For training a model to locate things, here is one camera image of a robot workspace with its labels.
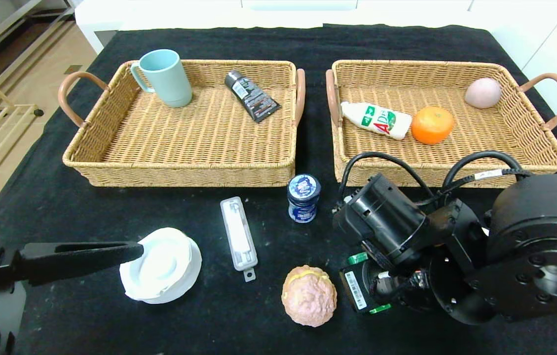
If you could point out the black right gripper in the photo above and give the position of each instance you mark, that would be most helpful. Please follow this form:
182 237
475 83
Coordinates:
355 290

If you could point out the green Doublemint gum pack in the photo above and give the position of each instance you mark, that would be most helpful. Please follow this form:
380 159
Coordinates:
357 258

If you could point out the blue gum jar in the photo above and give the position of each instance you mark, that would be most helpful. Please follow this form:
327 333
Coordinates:
304 197

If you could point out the orange fruit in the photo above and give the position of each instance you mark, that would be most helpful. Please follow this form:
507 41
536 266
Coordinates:
432 125

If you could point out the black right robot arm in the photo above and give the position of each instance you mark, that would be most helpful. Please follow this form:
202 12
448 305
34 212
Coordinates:
544 246

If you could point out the wicker basket holding mug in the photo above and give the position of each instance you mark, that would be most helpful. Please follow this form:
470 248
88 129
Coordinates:
184 138

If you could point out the wicker basket holding milk bottle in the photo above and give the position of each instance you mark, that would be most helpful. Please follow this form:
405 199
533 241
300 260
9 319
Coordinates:
480 143

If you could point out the brown lumpy bread bun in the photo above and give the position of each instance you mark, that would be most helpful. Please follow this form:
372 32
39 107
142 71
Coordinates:
309 297

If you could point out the white toothbrush case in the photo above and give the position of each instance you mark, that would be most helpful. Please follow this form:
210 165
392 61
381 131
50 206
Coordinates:
239 236

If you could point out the white AD milk bottle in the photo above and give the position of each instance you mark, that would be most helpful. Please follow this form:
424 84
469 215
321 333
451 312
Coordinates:
372 120

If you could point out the teal plastic mug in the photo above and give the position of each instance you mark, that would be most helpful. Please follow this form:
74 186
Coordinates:
167 80

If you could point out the black squeeze tube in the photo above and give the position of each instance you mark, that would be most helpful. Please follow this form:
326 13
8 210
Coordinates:
253 98

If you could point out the pink egg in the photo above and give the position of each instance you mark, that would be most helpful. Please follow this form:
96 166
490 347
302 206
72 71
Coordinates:
483 92

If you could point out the grey metal shelf frame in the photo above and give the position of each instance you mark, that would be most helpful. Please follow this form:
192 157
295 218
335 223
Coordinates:
9 24

